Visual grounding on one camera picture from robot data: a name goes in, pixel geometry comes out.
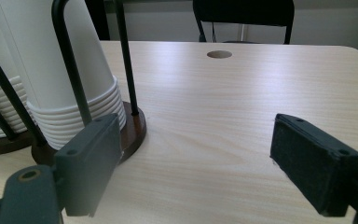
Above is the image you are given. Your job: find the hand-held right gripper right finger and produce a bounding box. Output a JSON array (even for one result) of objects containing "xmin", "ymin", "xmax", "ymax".
[{"xmin": 269, "ymin": 113, "xmax": 358, "ymax": 217}]

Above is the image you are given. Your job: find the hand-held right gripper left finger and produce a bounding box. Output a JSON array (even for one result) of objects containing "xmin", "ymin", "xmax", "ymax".
[{"xmin": 54, "ymin": 113, "xmax": 122, "ymax": 217}]

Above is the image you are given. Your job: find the dark wooden wire cup holder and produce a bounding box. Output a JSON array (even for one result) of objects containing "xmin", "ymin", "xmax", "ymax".
[{"xmin": 0, "ymin": 0, "xmax": 147, "ymax": 166}]

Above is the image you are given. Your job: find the black folding chair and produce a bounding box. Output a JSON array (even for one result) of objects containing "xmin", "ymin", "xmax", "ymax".
[{"xmin": 192, "ymin": 0, "xmax": 296, "ymax": 45}]

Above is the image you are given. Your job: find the round table cable hole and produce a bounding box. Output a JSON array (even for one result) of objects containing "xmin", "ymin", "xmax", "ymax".
[{"xmin": 206, "ymin": 49, "xmax": 233, "ymax": 60}]

